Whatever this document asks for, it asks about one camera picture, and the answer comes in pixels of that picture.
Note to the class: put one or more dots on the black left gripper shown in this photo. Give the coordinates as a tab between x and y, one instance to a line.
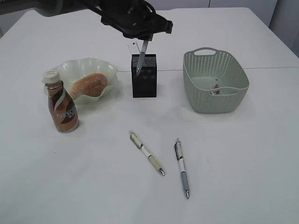
141	25

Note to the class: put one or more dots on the clear plastic ruler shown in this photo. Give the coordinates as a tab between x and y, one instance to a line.
134	48

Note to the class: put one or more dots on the blue clip pen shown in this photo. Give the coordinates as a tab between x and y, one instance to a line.
141	57

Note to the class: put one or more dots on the sugared bread roll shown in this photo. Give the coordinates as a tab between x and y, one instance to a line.
91	85

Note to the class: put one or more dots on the large paper ball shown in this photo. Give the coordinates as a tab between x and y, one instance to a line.
216	90

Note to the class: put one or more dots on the yellow clip pen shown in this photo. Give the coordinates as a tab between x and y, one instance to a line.
148	154

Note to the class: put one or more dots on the brown coffee bottle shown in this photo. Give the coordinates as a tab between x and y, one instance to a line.
60	104

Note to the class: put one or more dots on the black clip pen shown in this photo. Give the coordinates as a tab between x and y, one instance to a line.
181	163

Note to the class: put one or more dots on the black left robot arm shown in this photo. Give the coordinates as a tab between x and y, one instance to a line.
51	8

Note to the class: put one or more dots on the black mesh pen holder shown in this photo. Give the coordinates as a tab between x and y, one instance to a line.
145	84

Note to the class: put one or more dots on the green wavy glass plate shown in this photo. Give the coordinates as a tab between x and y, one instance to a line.
73	70

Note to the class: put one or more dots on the green plastic basket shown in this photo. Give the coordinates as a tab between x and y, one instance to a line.
205	67

